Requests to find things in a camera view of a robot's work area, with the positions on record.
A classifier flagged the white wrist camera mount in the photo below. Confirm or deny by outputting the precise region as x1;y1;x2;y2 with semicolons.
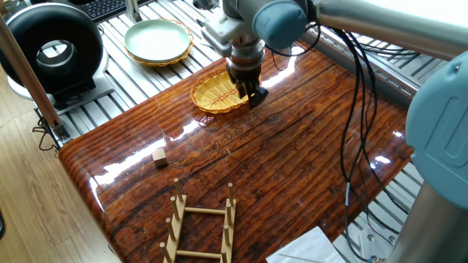
200;14;257;58

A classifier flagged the pale green plate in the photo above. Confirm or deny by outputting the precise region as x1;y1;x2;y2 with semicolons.
124;18;191;63

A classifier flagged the black cable bundle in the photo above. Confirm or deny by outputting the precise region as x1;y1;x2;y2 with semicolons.
265;21;421;262

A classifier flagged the yellow wicker basket dish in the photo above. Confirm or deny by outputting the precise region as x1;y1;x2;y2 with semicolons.
189;67;263;115

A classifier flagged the white paper sheet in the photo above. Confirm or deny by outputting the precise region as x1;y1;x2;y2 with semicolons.
265;226;347;263

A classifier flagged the brown frame post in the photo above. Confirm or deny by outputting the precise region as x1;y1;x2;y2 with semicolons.
0;14;72;143

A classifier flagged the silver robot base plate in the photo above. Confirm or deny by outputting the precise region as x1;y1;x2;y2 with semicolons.
358;228;398;262

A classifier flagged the wooden peg dish rack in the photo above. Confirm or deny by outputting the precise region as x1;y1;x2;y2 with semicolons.
159;178;238;263

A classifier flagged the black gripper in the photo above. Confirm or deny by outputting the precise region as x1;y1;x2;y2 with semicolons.
225;64;270;110

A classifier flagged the black floor cable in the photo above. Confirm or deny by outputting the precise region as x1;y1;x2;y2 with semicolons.
31;115;60;153

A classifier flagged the black keyboard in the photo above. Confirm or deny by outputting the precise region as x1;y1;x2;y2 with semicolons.
78;0;129;23

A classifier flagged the small wooden cube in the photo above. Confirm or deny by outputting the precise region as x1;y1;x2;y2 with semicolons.
151;148;168;168

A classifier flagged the black ring shaped device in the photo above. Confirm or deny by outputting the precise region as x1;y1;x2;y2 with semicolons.
0;2;105;109

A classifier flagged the silver upright stand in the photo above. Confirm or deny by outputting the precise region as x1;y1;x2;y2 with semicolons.
125;0;143;23

